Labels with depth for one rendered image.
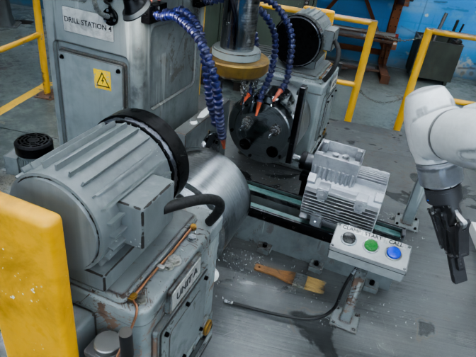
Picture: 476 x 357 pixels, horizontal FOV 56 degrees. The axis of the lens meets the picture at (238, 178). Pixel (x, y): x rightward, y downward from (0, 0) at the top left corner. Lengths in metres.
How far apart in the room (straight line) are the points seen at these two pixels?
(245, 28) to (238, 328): 0.74
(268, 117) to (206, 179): 0.54
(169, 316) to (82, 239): 0.22
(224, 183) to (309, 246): 0.41
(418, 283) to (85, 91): 1.09
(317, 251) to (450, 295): 0.39
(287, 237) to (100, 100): 0.65
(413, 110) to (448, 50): 5.10
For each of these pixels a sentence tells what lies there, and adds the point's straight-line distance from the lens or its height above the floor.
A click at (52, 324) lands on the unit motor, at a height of 1.17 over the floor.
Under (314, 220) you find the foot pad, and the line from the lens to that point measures 1.24.
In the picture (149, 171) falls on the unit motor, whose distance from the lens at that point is 0.70.
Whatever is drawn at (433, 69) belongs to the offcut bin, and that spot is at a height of 0.19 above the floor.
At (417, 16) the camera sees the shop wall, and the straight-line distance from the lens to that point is 6.42.
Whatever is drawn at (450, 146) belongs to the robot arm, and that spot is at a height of 1.36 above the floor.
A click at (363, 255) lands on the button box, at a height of 1.05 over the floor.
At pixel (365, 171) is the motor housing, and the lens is 1.24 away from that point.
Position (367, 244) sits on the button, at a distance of 1.04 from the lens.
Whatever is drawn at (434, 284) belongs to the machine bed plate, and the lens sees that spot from 1.46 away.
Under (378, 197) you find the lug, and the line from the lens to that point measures 1.19.
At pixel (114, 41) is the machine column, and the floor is 1.36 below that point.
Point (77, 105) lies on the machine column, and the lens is 1.33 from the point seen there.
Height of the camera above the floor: 1.69
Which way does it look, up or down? 32 degrees down
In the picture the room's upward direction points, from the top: 7 degrees clockwise
